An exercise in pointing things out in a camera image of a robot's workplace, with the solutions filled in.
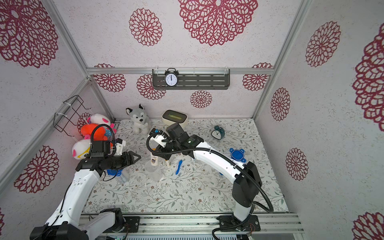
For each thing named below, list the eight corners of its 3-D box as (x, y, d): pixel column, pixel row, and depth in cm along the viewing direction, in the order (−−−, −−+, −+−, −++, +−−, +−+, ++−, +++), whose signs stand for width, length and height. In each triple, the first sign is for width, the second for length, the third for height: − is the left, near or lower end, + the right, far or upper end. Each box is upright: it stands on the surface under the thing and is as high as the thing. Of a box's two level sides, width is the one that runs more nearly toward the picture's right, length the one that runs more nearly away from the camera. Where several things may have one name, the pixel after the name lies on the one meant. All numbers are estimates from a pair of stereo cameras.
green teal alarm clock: (211, 136, 112) (212, 128, 106) (214, 132, 115) (216, 125, 108) (219, 141, 109) (221, 134, 103) (223, 137, 112) (225, 130, 105)
